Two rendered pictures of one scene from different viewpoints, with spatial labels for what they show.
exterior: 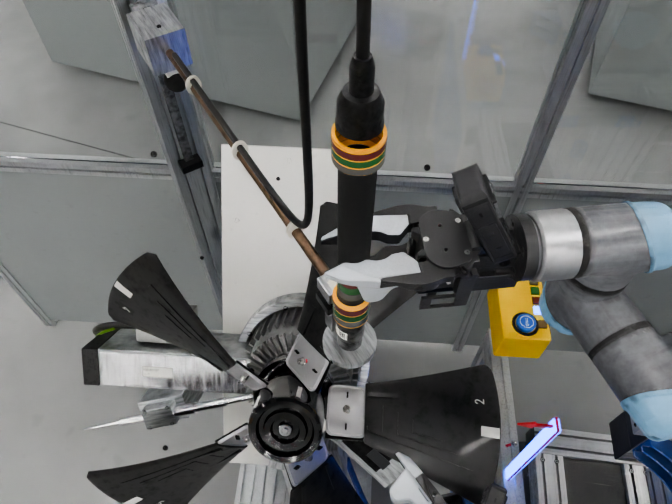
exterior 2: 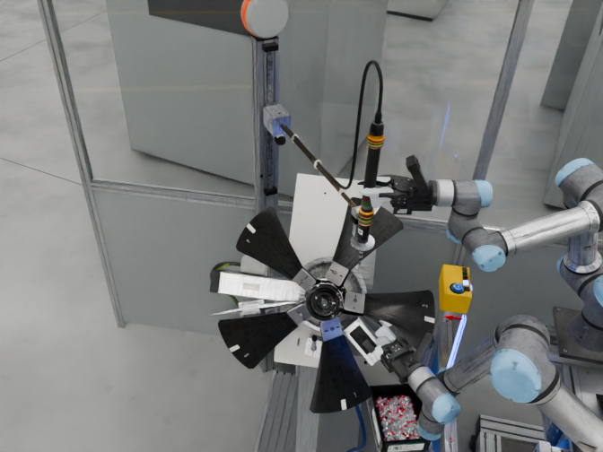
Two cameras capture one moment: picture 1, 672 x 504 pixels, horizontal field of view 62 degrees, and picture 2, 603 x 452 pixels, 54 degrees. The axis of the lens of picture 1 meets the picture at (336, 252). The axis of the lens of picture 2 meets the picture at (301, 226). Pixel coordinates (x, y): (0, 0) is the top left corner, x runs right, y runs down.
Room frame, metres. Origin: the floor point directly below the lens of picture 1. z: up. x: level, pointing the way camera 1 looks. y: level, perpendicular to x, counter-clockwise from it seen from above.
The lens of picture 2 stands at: (-1.02, 0.08, 2.59)
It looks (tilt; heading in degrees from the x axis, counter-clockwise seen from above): 39 degrees down; 4
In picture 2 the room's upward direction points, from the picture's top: 2 degrees clockwise
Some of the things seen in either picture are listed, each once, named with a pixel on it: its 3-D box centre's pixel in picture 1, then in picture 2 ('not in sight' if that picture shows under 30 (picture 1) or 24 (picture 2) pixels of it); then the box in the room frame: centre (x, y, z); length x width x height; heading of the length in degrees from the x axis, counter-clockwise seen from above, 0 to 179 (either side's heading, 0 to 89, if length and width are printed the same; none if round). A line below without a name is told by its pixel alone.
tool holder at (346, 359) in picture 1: (345, 320); (362, 228); (0.33, -0.01, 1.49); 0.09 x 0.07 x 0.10; 31
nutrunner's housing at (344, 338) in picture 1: (353, 253); (369, 186); (0.32, -0.02, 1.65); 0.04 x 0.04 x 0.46
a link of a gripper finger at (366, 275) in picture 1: (372, 284); (375, 198); (0.30, -0.04, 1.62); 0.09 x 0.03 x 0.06; 105
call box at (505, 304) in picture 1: (516, 316); (454, 290); (0.59, -0.40, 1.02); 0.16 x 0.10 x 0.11; 176
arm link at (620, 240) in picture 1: (614, 240); (469, 194); (0.35, -0.30, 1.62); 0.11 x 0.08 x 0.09; 96
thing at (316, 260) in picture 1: (238, 150); (317, 164); (0.58, 0.14, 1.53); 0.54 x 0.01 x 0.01; 31
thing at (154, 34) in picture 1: (158, 37); (275, 118); (0.86, 0.31, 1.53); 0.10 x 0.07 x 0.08; 31
